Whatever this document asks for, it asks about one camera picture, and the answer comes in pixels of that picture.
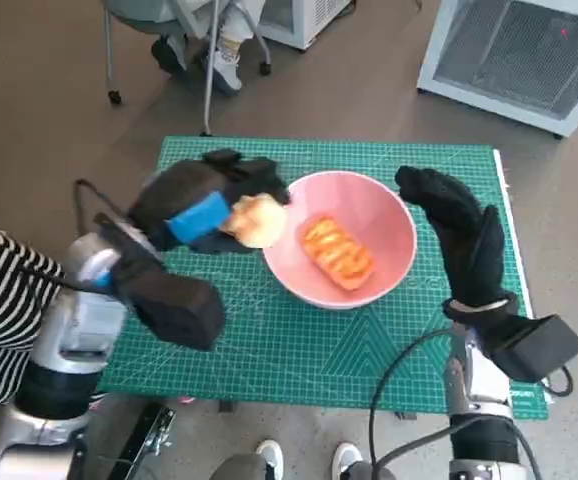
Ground right robot hand black glove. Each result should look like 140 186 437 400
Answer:
393 165 508 306

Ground pink bowl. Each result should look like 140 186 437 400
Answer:
261 171 418 311

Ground long orange glazed bread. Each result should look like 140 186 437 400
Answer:
296 214 375 291

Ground round tan bread bun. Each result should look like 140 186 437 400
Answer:
221 193 290 250

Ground white cabinet with mesh panel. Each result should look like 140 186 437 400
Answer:
416 0 578 140

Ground green cutting mat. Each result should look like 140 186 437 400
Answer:
93 135 550 420

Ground standing person's legs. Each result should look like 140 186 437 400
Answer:
208 438 395 480

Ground silver metal leg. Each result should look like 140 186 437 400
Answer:
199 0 220 137

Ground seated person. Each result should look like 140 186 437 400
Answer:
149 0 265 96

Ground grey chair with castors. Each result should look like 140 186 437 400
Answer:
99 0 274 106

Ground person beside table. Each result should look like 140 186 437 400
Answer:
0 174 65 406

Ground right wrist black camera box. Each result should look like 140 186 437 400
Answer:
488 313 578 384

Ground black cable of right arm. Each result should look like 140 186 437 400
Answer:
368 327 458 480

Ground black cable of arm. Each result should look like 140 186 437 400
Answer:
368 327 458 480
18 178 130 294

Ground black cable of right camera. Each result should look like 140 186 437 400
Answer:
538 367 575 397

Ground black metal bracket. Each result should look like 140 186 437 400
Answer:
106 403 178 480

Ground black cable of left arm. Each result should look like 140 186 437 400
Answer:
18 178 130 294

